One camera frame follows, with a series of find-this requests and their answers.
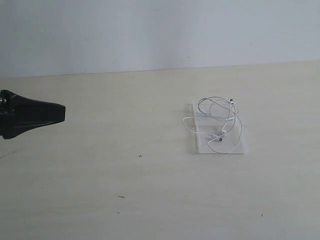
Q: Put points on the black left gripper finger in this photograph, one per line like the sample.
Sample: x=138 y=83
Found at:
x=19 y=114

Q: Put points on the clear plastic open case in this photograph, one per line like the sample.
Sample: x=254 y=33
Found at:
x=217 y=127

